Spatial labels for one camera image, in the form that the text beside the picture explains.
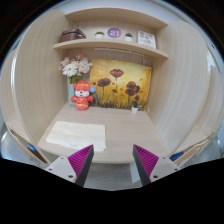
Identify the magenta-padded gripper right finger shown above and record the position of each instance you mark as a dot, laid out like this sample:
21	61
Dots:
160	168

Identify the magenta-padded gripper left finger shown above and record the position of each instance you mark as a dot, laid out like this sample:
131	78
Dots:
63	166

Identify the cream towel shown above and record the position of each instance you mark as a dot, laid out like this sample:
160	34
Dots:
76	135

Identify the small plant in white pot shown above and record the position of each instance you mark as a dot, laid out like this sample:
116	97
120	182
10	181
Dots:
134	108

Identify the light blue vase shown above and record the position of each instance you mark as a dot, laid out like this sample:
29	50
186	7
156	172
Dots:
71	95

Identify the red plush mouse toy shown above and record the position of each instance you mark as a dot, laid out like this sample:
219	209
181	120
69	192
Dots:
82	96

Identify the yellow poppy painting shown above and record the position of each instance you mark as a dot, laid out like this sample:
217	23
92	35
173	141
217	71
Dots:
123	80

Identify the pink and white flower bouquet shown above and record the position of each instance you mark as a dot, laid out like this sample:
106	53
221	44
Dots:
75	66

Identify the white light bar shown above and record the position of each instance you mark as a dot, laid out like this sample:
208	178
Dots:
116	50

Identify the long wooden shelf board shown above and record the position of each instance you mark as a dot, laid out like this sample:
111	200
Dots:
106	43

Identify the tiny plant in white pot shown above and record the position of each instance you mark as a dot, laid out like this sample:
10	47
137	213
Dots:
128	37
99	35

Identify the round purple sign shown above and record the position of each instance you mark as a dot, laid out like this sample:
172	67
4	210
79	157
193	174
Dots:
114	32

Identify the short wooden shelf board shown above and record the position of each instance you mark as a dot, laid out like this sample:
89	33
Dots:
116	14

